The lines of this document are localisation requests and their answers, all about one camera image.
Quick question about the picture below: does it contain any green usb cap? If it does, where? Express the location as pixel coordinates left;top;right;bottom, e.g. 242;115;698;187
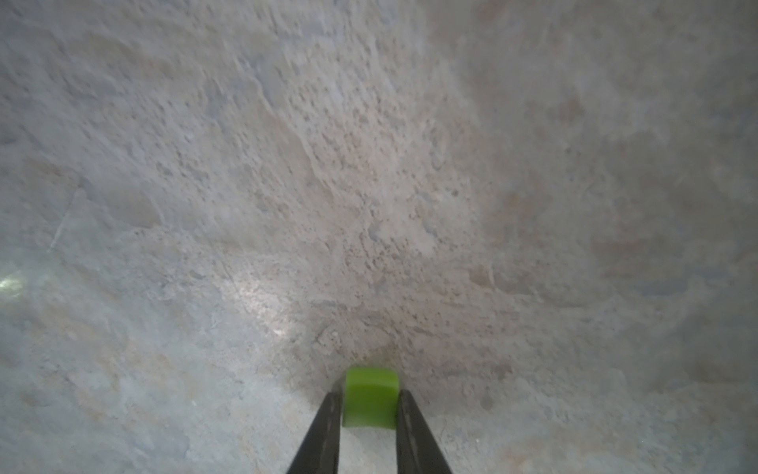
343;367;401;430

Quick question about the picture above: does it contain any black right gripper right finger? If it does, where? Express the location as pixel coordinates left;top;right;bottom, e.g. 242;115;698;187
396;389;452;474

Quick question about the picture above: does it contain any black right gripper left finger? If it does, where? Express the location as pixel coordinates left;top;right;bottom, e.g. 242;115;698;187
286;392;343;474

